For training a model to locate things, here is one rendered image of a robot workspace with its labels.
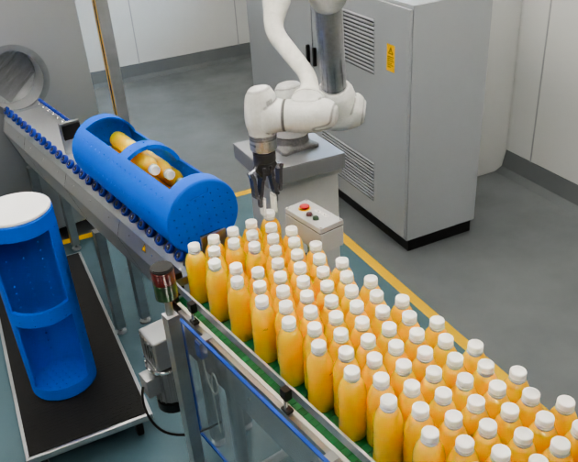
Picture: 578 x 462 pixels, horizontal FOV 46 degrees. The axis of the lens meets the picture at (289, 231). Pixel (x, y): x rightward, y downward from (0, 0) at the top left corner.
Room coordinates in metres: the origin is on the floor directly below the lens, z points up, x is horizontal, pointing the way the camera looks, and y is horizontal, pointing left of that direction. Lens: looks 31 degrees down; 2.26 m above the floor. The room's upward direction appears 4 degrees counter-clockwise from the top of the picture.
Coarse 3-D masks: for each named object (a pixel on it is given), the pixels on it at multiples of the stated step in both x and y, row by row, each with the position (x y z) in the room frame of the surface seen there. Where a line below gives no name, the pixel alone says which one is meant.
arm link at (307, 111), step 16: (272, 0) 2.38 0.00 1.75; (288, 0) 2.40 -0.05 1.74; (272, 16) 2.33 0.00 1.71; (272, 32) 2.28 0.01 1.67; (288, 48) 2.22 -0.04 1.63; (288, 64) 2.21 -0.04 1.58; (304, 64) 2.16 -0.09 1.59; (304, 80) 2.11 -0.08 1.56; (304, 96) 2.03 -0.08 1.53; (320, 96) 2.03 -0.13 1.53; (288, 112) 2.00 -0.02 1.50; (304, 112) 1.99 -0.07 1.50; (320, 112) 1.98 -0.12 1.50; (336, 112) 2.01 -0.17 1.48; (288, 128) 2.00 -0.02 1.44; (304, 128) 1.98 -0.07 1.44; (320, 128) 1.99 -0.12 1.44
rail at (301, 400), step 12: (180, 288) 1.84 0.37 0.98; (204, 312) 1.72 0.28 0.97; (216, 324) 1.66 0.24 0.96; (228, 336) 1.60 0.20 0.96; (240, 348) 1.55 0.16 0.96; (252, 360) 1.50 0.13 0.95; (276, 372) 1.41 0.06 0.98; (288, 384) 1.36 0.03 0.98; (300, 396) 1.32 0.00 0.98; (312, 408) 1.27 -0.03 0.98; (324, 420) 1.23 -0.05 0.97; (336, 432) 1.19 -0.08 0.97; (348, 444) 1.16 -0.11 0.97; (360, 456) 1.12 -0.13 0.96
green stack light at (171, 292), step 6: (174, 282) 1.54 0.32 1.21; (156, 288) 1.52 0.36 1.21; (162, 288) 1.52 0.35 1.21; (168, 288) 1.52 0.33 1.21; (174, 288) 1.53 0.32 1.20; (156, 294) 1.53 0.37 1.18; (162, 294) 1.52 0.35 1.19; (168, 294) 1.52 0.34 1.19; (174, 294) 1.53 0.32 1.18; (156, 300) 1.53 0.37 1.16; (162, 300) 1.52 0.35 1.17; (168, 300) 1.52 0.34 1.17
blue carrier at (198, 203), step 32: (96, 128) 2.80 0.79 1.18; (128, 128) 2.88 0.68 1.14; (96, 160) 2.53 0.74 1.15; (128, 160) 2.37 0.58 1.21; (128, 192) 2.27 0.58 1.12; (160, 192) 2.12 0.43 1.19; (192, 192) 2.08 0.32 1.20; (224, 192) 2.15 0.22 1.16; (160, 224) 2.07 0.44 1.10; (192, 224) 2.07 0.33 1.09; (224, 224) 2.14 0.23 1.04
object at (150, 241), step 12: (24, 132) 3.47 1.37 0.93; (36, 144) 3.30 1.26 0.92; (48, 156) 3.15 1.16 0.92; (84, 180) 2.80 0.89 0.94; (96, 192) 2.68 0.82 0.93; (108, 204) 2.57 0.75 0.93; (120, 216) 2.46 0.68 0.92; (132, 228) 2.36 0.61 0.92; (144, 240) 2.27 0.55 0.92; (180, 264) 2.06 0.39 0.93
